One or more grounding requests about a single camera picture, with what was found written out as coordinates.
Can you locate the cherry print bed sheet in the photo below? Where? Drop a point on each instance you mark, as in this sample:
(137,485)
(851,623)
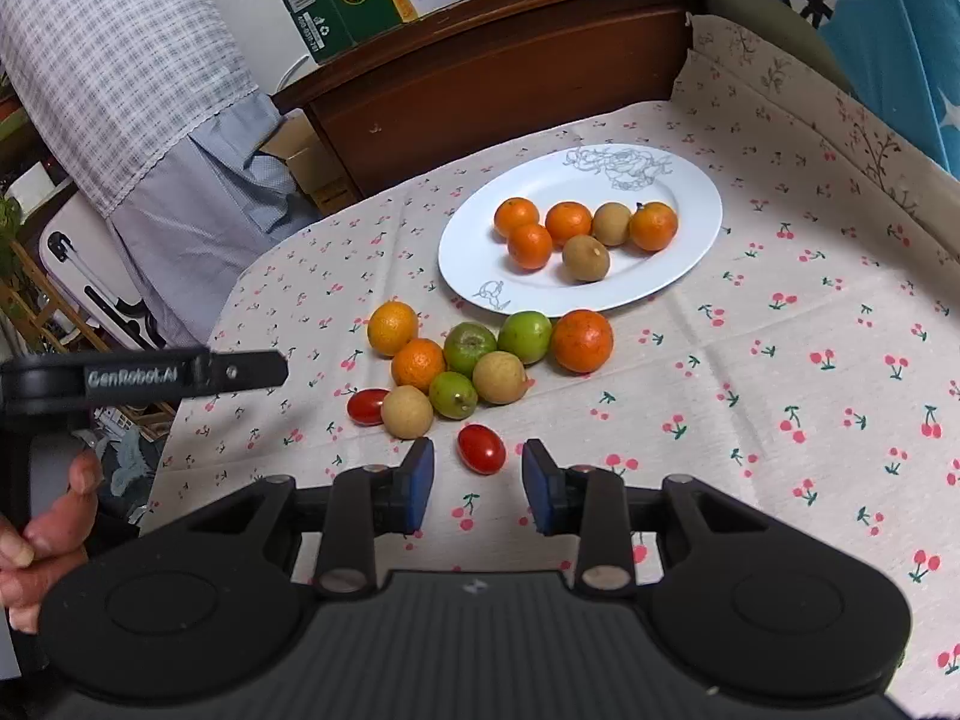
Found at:
(787,360)

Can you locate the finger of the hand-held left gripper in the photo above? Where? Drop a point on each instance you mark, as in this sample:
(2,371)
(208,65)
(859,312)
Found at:
(247,371)

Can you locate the beige floral cloth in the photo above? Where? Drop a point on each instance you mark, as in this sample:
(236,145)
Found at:
(787,97)

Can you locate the person's left hand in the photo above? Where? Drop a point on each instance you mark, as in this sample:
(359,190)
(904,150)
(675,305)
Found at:
(52,532)

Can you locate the red cherry tomato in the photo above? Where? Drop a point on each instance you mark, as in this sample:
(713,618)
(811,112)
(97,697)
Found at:
(481,448)
(368,406)

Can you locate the white plate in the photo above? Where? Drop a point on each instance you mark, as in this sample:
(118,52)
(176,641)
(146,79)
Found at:
(480,262)

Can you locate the wooden headboard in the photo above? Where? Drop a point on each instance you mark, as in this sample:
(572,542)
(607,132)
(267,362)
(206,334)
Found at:
(487,75)

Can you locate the green jujube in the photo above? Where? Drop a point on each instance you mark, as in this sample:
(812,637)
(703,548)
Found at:
(452,394)
(526,335)
(470,349)

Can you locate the brown cardboard box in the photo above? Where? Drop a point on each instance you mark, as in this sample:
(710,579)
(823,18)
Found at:
(307,157)

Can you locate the wooden rack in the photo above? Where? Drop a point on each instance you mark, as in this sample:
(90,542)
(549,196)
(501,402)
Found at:
(45,315)

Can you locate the brown longan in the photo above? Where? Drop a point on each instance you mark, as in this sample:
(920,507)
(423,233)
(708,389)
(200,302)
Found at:
(611,223)
(499,377)
(407,411)
(586,258)

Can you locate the olive green pillow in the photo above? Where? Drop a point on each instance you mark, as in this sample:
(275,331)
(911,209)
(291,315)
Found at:
(772,30)

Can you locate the grey plaid cloth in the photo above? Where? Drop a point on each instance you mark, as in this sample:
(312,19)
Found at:
(112,52)

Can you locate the large orange mandarin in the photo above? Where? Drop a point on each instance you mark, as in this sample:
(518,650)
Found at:
(582,340)

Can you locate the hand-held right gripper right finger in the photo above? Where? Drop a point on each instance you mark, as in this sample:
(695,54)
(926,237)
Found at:
(536,487)

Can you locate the yellowish orange mandarin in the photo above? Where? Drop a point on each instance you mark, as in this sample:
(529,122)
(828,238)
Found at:
(392,328)

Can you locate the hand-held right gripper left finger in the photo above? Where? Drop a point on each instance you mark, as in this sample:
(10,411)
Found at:
(420,480)

